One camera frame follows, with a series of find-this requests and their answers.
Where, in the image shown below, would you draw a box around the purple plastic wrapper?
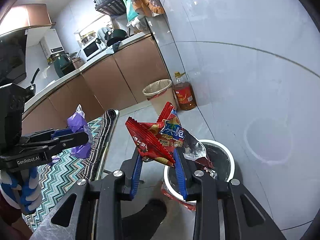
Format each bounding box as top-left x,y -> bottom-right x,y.
51,104 -> 93,159

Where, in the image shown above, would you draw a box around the red snack bag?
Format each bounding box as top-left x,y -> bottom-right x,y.
125,102 -> 217,179

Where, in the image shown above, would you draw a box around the maroon left sleeve forearm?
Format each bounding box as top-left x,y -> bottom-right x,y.
1,193 -> 32,239

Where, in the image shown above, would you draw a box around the white rimmed black trash bin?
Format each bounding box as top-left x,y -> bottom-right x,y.
161,139 -> 235,211

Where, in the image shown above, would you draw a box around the brown kitchen cabinets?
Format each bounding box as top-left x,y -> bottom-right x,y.
22,35 -> 169,134

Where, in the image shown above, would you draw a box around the left blue white gloved hand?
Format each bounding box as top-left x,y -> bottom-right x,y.
1,167 -> 42,214

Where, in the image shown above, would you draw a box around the black shoe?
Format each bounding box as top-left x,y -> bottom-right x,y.
122,198 -> 167,240

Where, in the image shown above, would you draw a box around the zigzag teal tablecloth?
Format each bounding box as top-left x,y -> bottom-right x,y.
22,109 -> 119,232

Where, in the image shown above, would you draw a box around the cooking oil bottle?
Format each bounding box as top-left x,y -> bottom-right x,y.
174,72 -> 197,111

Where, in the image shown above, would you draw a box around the beige lined waste basket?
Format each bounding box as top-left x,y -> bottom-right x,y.
143,79 -> 178,115

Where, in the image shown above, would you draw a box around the white microwave oven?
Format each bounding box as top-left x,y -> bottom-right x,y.
82,38 -> 106,61

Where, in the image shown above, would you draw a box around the white water heater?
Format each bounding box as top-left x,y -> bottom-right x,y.
40,29 -> 64,59

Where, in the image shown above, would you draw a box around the blue cloth on counter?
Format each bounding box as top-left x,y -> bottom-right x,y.
103,41 -> 121,54

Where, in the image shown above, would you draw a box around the black range hood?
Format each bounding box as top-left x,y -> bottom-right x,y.
0,29 -> 27,86

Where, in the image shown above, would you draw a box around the black pot on counter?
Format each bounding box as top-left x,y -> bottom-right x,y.
105,29 -> 128,47

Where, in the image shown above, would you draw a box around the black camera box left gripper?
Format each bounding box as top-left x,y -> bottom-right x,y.
1,83 -> 25,147

